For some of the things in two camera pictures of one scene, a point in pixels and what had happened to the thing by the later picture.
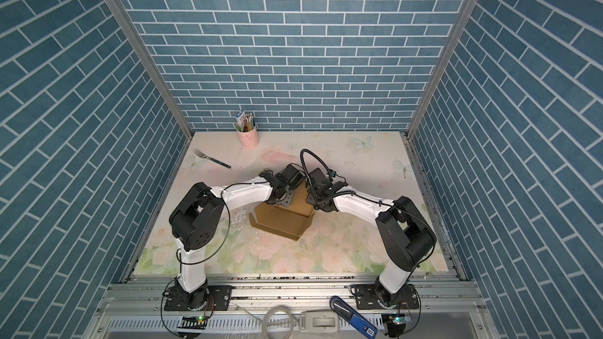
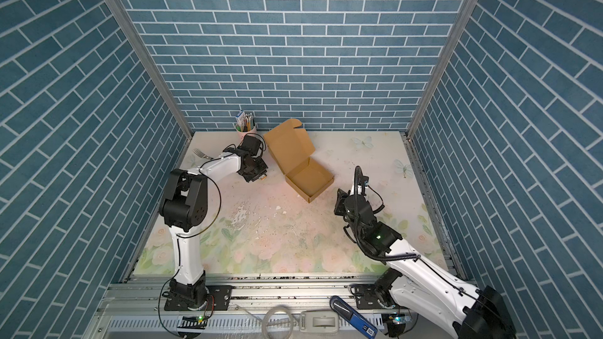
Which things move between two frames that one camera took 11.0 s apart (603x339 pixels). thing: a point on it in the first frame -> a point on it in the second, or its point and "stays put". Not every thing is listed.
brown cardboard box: x=291 y=221 -> x=291 y=149
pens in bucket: x=244 y=122 stays put
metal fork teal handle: x=216 y=161 stays put
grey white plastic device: x=319 y=322 stays put
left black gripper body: x=287 y=198 -> x=257 y=167
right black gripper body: x=313 y=199 -> x=341 y=209
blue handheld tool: x=363 y=325 stays put
